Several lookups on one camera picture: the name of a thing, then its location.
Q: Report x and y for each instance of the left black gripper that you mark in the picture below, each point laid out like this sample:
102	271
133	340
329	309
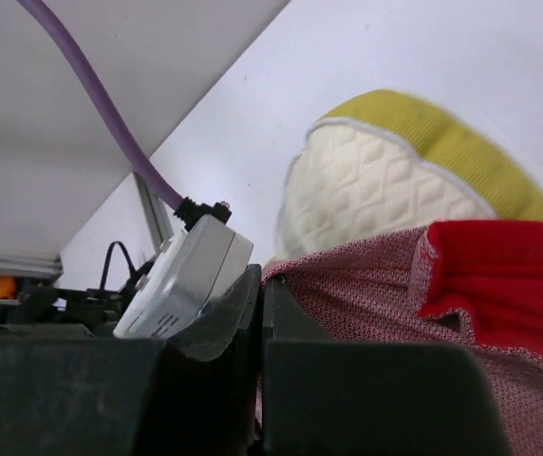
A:
40	309

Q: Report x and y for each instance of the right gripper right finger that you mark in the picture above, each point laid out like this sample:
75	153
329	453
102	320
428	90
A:
288	392

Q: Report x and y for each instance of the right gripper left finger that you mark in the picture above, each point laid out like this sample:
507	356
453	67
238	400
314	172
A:
203	398

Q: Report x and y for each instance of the red printed pillowcase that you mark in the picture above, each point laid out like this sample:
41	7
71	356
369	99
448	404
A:
477	284

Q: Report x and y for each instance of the cream memory foam pillow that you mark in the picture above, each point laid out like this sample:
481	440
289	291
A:
386	161

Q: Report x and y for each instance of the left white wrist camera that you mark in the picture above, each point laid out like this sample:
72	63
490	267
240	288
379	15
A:
191	272

